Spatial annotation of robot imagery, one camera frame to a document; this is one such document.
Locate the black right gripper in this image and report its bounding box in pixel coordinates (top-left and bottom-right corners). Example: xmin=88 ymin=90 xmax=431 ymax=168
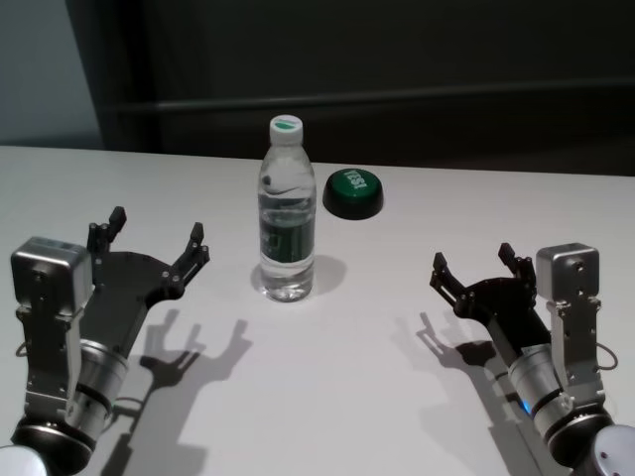
xmin=429 ymin=242 xmax=553 ymax=362

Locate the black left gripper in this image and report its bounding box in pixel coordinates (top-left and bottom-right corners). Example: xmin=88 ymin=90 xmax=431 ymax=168
xmin=77 ymin=206 xmax=212 ymax=359

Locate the clear water bottle green label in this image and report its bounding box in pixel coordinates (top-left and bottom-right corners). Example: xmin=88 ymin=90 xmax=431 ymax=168
xmin=256 ymin=113 xmax=318 ymax=302

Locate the green push button black base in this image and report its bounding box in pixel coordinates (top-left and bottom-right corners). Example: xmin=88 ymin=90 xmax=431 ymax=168
xmin=321 ymin=167 xmax=387 ymax=221

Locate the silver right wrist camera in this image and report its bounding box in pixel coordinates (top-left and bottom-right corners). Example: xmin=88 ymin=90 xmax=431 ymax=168
xmin=535 ymin=241 xmax=609 ymax=399

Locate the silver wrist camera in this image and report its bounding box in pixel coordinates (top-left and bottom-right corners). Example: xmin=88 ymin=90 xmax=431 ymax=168
xmin=535 ymin=241 xmax=609 ymax=399
xmin=10 ymin=236 xmax=96 ymax=414

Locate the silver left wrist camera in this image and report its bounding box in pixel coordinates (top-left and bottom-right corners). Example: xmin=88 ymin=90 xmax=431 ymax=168
xmin=10 ymin=236 xmax=96 ymax=414

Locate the dark horizontal wall rail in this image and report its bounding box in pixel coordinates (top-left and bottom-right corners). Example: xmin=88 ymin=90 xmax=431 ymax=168
xmin=106 ymin=95 xmax=635 ymax=114

